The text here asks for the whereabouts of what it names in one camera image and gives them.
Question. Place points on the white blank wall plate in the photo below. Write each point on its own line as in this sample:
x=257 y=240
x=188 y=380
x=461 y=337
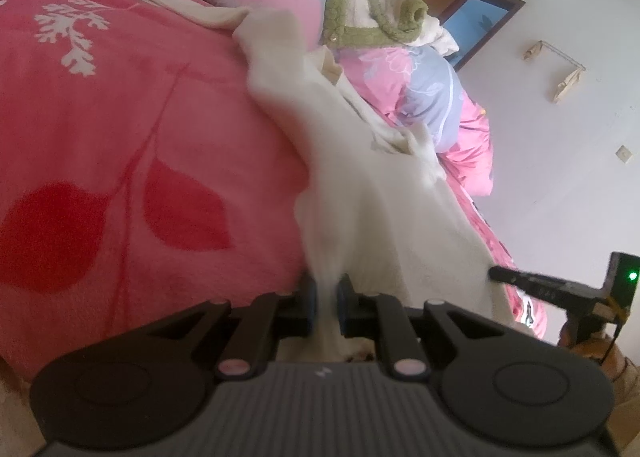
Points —
x=624 y=154

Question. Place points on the wall hook rack with cloths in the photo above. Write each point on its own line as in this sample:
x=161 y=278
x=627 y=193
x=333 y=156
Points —
x=565 y=87

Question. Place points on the white fleece garment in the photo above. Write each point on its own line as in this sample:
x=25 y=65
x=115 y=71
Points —
x=380 y=217

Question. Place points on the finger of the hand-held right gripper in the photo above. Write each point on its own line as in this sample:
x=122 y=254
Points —
x=515 y=279

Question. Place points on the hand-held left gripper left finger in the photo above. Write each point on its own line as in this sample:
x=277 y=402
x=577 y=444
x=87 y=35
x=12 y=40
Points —
x=311 y=299

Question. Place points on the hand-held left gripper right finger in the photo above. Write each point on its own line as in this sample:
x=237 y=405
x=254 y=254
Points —
x=345 y=304

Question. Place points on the pink floral bed blanket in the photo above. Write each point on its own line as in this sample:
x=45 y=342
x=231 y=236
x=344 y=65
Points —
x=125 y=137

